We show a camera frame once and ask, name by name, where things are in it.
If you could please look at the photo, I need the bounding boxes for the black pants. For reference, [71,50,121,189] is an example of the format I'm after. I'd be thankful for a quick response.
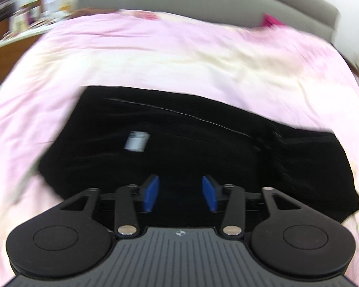
[38,86,359,225]

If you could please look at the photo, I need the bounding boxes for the pink duvet cover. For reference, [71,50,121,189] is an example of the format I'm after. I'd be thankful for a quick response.
[0,10,359,286]

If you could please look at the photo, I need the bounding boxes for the magenta pillow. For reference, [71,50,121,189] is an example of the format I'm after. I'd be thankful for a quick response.
[261,14,285,28]

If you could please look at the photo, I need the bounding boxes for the red patterned small item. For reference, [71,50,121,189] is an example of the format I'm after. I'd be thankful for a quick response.
[129,11,160,20]

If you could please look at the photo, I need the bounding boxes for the left wooden nightstand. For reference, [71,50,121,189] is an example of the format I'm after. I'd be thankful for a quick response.
[0,25,53,85]

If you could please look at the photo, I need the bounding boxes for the brown cloth by headboard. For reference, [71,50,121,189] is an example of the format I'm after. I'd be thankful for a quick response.
[69,8,118,19]

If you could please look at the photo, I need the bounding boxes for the grey upholstered headboard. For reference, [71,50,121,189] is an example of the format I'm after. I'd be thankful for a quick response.
[78,0,341,45]

